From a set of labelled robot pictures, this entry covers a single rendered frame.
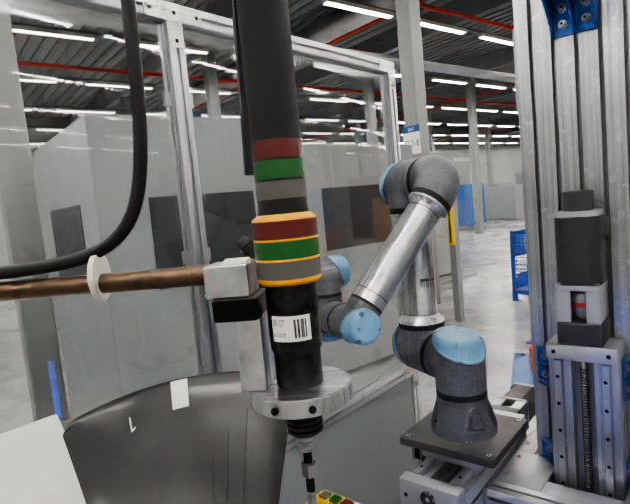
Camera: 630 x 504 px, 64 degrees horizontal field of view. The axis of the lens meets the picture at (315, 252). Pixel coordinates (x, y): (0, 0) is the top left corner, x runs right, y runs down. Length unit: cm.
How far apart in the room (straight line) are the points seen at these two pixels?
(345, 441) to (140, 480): 115
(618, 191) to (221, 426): 96
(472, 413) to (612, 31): 85
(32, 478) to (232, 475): 29
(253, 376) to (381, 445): 146
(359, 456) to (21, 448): 116
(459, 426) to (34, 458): 85
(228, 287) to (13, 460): 44
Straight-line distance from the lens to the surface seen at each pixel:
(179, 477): 51
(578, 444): 133
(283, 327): 33
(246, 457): 50
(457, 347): 119
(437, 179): 114
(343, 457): 163
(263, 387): 35
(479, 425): 125
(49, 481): 72
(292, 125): 33
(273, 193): 32
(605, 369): 120
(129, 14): 39
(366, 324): 103
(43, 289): 40
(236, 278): 33
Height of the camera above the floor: 160
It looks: 5 degrees down
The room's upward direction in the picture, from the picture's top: 5 degrees counter-clockwise
